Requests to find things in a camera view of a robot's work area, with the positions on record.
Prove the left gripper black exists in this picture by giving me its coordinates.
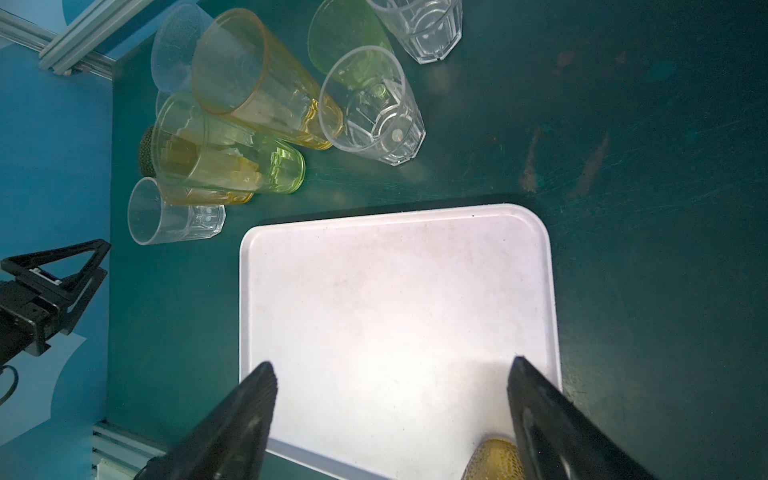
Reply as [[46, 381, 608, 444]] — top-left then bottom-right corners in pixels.
[[1, 239, 111, 365]]

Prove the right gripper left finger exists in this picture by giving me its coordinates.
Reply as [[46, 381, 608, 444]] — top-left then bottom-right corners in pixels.
[[136, 361, 278, 479]]

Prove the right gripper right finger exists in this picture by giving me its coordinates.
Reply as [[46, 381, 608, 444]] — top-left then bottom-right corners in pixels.
[[507, 356, 654, 479]]

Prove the dark amber textured glass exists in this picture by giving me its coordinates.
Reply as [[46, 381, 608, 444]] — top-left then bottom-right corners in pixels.
[[138, 126, 156, 178], [461, 438, 525, 480]]

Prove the clear faceted glass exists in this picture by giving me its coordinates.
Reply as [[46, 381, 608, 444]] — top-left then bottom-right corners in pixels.
[[318, 45, 426, 166], [127, 177, 226, 246], [367, 0, 463, 65]]

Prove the pink rectangular tray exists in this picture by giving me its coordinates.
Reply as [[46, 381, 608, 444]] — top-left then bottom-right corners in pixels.
[[239, 204, 562, 479]]

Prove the orange short glass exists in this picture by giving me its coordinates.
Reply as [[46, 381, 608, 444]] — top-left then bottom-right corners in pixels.
[[146, 138, 254, 206]]

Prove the tall green glass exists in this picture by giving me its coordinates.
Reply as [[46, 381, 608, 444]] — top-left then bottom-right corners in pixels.
[[150, 91, 306, 194]]

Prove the tall clear bluish glass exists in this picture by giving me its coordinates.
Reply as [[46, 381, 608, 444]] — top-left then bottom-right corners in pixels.
[[150, 3, 213, 114]]

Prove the tall orange glass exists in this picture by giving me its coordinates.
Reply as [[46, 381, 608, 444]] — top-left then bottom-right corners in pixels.
[[191, 8, 342, 150]]

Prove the small green glass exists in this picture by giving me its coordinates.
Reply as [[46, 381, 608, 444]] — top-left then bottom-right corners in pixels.
[[307, 0, 397, 87]]

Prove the aluminium frame left post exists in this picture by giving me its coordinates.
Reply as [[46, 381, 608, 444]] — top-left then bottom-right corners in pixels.
[[38, 0, 152, 75]]

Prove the aluminium frame back bar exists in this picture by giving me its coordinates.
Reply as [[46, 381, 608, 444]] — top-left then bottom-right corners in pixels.
[[1, 9, 115, 81]]

